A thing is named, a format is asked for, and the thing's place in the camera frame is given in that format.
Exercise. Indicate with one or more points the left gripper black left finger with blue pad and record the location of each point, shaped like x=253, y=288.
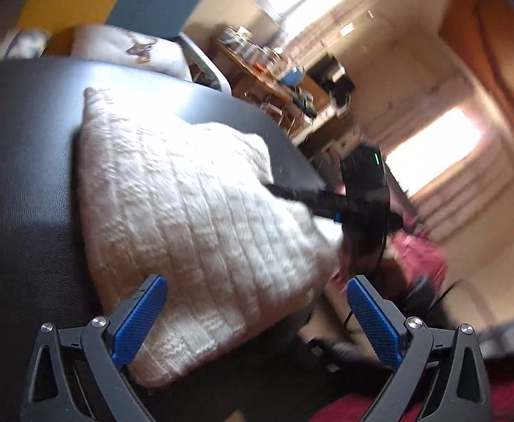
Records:
x=106, y=344

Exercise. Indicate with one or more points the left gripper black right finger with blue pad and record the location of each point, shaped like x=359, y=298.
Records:
x=461, y=389

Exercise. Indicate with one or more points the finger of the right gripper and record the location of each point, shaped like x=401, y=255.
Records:
x=325, y=204

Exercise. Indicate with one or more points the white knitted sweater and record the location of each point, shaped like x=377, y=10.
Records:
x=190, y=202

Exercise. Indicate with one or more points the pink quilted garment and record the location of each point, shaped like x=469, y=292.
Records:
x=410, y=255

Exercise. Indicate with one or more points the black leather ottoman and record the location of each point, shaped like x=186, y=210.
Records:
x=43, y=275

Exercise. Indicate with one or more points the cluttered wooden table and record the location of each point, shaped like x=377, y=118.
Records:
x=323, y=95

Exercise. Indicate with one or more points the blue bag on table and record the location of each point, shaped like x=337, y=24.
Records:
x=293, y=77

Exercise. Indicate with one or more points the striped window curtain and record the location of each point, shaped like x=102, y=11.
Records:
x=414, y=99

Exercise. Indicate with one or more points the deer print pillow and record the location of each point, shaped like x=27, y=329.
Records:
x=113, y=45

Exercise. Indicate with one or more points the geometric pattern pillow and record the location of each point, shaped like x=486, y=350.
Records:
x=24, y=43

